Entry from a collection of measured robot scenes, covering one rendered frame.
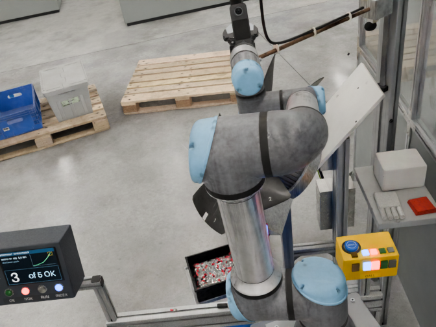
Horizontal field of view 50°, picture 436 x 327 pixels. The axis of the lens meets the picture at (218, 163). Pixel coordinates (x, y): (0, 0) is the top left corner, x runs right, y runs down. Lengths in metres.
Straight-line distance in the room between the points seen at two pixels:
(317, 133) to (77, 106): 3.81
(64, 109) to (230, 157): 3.79
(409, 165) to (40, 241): 1.35
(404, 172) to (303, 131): 1.19
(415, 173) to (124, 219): 2.08
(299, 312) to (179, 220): 2.23
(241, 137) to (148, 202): 2.71
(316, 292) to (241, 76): 0.51
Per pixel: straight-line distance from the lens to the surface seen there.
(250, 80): 1.12
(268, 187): 1.50
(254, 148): 0.77
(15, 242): 1.47
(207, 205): 1.79
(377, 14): 1.82
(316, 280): 1.06
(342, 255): 1.43
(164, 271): 2.93
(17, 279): 1.50
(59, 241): 1.40
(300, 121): 0.80
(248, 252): 0.96
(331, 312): 1.09
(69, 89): 4.41
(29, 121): 4.53
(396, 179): 1.96
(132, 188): 3.64
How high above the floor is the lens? 2.12
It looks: 35 degrees down
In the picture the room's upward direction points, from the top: 10 degrees counter-clockwise
